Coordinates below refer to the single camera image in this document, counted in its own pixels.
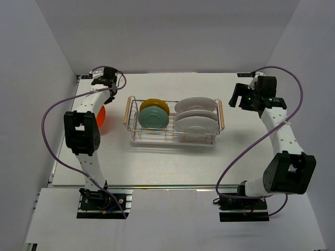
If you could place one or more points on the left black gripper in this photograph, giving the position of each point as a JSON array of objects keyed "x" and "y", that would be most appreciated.
[{"x": 109, "y": 100}]

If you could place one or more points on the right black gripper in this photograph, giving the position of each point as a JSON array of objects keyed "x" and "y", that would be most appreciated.
[{"x": 243, "y": 90}]

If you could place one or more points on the orange plate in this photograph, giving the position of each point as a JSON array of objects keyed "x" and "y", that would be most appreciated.
[{"x": 100, "y": 118}]

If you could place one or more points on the yellow plate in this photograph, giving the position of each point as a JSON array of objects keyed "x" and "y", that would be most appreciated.
[{"x": 155, "y": 102}]

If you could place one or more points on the teal plate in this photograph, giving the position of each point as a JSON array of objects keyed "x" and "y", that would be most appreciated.
[{"x": 153, "y": 118}]

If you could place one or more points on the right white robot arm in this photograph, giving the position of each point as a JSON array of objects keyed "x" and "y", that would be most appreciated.
[{"x": 291, "y": 169}]

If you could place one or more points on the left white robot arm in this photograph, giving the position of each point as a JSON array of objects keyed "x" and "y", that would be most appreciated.
[{"x": 82, "y": 134}]

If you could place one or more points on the white plate rear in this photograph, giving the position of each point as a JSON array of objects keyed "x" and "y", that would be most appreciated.
[{"x": 195, "y": 103}]

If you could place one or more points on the white plate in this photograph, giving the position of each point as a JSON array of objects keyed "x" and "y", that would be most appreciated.
[
  {"x": 196, "y": 124},
  {"x": 195, "y": 103},
  {"x": 196, "y": 113}
]

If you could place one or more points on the white plate front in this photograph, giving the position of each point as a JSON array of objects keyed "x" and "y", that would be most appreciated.
[{"x": 196, "y": 124}]

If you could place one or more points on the white plate middle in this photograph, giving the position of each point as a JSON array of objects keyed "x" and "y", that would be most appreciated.
[{"x": 196, "y": 113}]

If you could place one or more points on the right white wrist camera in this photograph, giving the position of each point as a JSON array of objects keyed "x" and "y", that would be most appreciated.
[{"x": 255, "y": 74}]

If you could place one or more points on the metal wire dish rack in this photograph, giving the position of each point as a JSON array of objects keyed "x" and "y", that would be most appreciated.
[{"x": 137, "y": 131}]

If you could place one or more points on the aluminium front rail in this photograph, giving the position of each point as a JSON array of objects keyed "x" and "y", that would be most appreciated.
[{"x": 140, "y": 186}]

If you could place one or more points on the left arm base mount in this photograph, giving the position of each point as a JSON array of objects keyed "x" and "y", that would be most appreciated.
[{"x": 99, "y": 205}]

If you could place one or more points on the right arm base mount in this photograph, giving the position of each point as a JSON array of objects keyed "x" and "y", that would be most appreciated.
[{"x": 235, "y": 206}]

